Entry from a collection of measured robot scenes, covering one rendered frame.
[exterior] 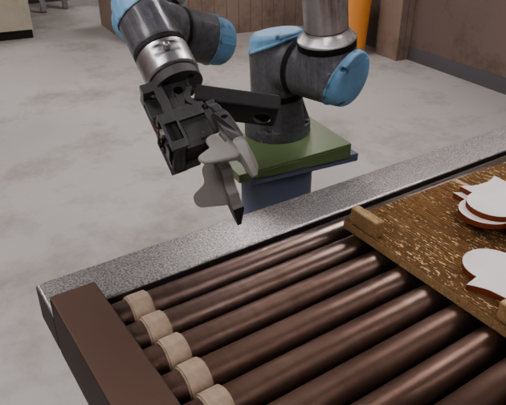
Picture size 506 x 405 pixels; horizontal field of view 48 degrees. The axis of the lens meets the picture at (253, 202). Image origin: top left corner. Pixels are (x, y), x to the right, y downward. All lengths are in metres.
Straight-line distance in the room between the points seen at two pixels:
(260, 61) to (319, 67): 0.15
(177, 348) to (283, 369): 0.13
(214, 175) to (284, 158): 0.45
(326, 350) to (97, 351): 0.26
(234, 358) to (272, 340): 0.05
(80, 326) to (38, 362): 1.40
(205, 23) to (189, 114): 0.19
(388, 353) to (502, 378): 0.12
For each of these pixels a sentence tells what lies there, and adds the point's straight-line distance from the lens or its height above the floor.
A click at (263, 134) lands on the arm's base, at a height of 0.92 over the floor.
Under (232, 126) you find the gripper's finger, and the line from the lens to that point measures 0.67.
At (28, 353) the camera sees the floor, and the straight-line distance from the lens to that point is 2.15.
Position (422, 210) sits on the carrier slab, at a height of 0.94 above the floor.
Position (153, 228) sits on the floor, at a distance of 2.69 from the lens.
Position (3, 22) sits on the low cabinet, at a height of 0.18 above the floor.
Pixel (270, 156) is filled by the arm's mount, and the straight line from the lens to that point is 1.21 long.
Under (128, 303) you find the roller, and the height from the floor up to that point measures 0.92.
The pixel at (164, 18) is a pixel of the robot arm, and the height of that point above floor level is 1.24.
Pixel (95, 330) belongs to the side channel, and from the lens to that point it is 0.69.
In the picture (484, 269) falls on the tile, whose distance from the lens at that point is 0.83.
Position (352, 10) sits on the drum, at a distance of 5.38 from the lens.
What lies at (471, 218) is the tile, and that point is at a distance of 0.90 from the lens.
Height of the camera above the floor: 1.40
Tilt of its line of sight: 29 degrees down
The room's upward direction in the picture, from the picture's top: straight up
